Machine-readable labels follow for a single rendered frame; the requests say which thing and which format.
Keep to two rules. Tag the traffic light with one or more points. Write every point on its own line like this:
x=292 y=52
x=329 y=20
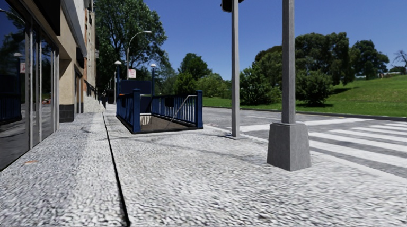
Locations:
x=235 y=68

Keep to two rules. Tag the dark stairway railing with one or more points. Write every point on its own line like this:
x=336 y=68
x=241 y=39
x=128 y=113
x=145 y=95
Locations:
x=133 y=109

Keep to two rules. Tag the grey pole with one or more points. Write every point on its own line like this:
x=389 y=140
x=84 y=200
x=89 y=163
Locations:
x=288 y=99

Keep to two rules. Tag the grey street lamp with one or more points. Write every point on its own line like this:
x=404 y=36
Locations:
x=128 y=55

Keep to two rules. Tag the trees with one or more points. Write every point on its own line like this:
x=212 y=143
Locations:
x=318 y=64
x=127 y=23

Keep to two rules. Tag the red brick building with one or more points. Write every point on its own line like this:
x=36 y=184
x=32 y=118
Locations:
x=89 y=52

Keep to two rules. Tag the pale concrete building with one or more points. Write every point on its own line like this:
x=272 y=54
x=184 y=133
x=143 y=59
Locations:
x=68 y=42

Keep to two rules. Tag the tree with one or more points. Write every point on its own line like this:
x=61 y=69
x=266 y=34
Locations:
x=401 y=60

